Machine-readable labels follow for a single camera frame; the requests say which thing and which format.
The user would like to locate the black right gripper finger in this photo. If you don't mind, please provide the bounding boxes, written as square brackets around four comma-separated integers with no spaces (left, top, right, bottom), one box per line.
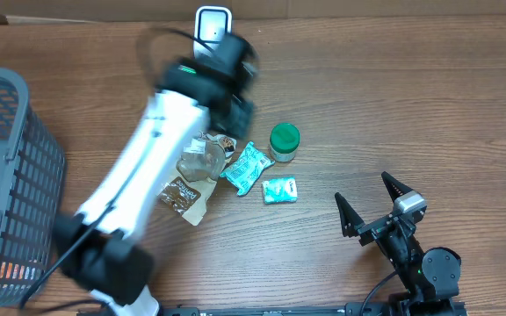
[381,171,413,202]
[335,192,365,237]

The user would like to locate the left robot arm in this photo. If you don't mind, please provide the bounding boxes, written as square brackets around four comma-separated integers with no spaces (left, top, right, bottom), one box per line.
[53,33,257,315]

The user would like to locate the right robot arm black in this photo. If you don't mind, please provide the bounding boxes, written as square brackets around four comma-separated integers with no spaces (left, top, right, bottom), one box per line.
[335,171,467,316]

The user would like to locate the brown white snack pouch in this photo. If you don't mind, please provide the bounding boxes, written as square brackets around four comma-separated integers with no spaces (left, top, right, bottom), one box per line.
[158,133,237,226]

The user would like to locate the teal snack packet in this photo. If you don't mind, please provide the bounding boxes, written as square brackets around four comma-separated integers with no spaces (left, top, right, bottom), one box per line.
[220,141,275,197]

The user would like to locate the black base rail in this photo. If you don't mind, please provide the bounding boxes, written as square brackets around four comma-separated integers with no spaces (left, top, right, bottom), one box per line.
[76,300,467,316]

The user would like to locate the green lid jar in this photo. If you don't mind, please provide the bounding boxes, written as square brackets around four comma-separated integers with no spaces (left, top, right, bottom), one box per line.
[270,123,300,162]

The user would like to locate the white barcode scanner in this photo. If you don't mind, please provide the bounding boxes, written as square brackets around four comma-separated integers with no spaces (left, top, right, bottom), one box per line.
[194,5,233,50]

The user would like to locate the grey plastic shopping basket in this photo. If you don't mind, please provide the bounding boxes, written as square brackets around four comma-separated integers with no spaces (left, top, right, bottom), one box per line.
[0,68,67,307]

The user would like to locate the teal white small packet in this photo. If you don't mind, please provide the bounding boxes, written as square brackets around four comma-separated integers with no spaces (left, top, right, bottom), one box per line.
[262,177,298,205]

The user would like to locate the orange red snack packet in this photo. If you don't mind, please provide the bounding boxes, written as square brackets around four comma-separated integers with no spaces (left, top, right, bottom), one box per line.
[0,262,36,281]

